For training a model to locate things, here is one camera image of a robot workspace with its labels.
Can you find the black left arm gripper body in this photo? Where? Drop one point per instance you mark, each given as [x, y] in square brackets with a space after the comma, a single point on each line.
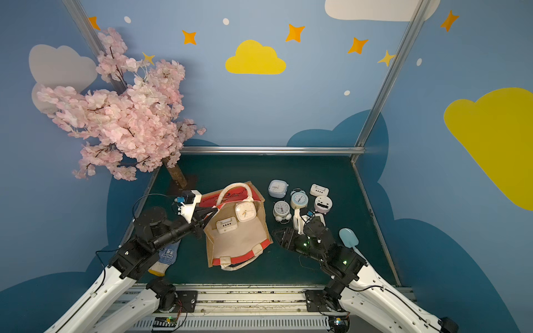
[196, 218]

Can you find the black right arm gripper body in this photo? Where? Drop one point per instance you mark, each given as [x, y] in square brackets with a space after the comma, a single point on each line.
[310, 227]

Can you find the small white rectangular clock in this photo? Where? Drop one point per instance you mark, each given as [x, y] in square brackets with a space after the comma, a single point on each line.
[227, 225]

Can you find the white rectangular digital clock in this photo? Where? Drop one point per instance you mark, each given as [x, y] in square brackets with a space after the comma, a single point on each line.
[300, 218]

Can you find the white round smiley alarm clock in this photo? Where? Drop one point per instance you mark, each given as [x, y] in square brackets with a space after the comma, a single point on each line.
[323, 204]

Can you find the cream square analog clock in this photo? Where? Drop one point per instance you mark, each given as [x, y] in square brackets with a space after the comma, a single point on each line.
[245, 211]

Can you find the blue twin bell alarm clock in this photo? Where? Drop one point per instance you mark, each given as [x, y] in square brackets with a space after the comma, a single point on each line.
[298, 199]

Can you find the white box clock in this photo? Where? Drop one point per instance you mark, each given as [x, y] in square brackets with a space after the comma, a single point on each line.
[317, 190]

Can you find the white twin bell alarm clock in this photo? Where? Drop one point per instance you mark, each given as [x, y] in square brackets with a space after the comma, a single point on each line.
[282, 212]

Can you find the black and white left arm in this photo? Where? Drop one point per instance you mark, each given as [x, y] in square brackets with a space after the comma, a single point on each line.
[153, 232]

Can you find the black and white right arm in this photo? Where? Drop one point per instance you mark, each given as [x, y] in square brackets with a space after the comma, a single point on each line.
[356, 287]

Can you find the light blue plastic spoon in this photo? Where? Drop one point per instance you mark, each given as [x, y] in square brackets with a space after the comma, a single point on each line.
[349, 239]

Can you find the brown artificial tree trunk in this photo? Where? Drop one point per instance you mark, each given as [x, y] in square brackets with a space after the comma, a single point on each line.
[176, 174]

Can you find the small green circuit board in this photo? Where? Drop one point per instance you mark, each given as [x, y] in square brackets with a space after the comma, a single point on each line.
[164, 324]

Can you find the pink cherry blossom foliage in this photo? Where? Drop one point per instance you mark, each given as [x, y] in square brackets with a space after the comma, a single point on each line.
[139, 129]

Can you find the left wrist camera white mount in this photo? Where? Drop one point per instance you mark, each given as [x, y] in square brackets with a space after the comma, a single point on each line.
[187, 202]

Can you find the dark metal tree base plate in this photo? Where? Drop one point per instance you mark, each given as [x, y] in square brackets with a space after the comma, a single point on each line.
[175, 189]

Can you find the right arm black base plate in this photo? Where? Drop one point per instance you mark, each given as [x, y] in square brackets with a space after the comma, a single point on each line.
[319, 301]

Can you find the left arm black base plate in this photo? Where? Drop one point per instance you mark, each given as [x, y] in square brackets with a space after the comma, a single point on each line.
[185, 301]

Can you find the horizontal aluminium frame rail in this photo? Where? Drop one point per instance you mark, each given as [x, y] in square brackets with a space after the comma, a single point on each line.
[273, 150]

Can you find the front aluminium mounting rail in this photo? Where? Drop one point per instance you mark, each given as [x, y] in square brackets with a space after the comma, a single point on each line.
[250, 308]

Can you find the left aluminium frame post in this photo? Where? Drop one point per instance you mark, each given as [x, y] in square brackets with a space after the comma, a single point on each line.
[82, 21]

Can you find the aluminium frame post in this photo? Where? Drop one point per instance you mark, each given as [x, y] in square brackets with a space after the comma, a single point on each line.
[404, 48]
[82, 21]

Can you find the right aluminium frame post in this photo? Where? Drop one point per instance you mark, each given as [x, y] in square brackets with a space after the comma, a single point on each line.
[404, 48]

